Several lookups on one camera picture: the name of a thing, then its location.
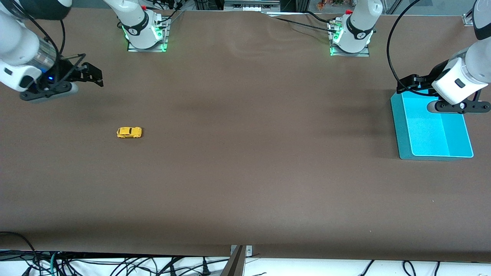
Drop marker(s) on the yellow beetle toy car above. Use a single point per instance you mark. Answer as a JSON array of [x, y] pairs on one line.
[[129, 132]]

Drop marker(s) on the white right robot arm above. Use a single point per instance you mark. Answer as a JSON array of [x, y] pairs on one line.
[[17, 46]]

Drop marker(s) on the grey table support beam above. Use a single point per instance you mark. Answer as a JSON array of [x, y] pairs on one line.
[[234, 264]]

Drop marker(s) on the colourful background items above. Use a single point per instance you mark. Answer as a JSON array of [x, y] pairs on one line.
[[330, 4]]

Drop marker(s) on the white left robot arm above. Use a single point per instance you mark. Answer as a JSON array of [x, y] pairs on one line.
[[466, 73]]

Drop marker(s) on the metal table edge bracket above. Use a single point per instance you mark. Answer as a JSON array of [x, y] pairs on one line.
[[249, 251]]

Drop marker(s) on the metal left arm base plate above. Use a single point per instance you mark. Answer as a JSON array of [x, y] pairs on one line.
[[351, 55]]

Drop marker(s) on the teal plastic bin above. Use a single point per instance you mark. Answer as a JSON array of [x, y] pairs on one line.
[[429, 134]]

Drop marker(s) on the aluminium corner bracket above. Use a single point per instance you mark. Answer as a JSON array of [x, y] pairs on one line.
[[468, 20]]

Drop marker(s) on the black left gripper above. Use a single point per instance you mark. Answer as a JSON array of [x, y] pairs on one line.
[[436, 74]]

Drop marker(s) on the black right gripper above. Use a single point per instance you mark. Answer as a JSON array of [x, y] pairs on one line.
[[66, 72]]

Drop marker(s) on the grey electronics box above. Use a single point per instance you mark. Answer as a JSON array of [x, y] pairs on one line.
[[251, 5]]

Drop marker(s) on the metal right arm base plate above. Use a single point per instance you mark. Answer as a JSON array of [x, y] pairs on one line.
[[147, 50]]

